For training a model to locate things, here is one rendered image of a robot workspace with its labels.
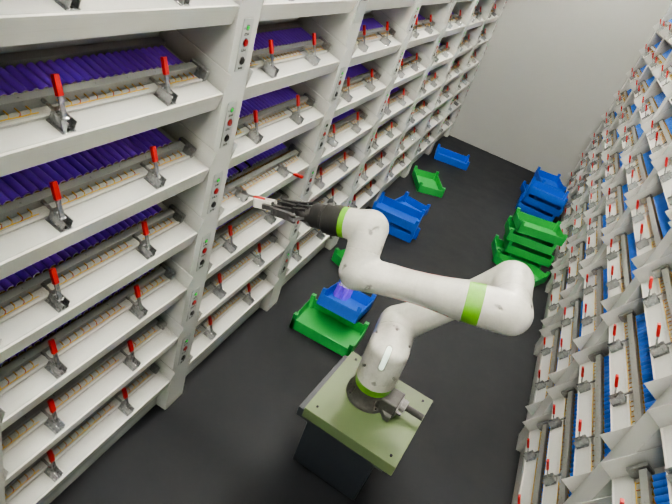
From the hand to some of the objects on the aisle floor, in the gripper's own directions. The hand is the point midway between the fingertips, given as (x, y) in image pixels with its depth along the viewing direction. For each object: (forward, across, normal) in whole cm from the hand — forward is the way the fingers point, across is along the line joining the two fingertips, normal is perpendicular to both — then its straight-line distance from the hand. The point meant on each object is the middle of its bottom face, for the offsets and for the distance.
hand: (264, 203), depth 168 cm
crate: (-2, +53, -81) cm, 97 cm away
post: (+35, -21, -72) cm, 82 cm away
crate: (-3, +69, -76) cm, 103 cm away
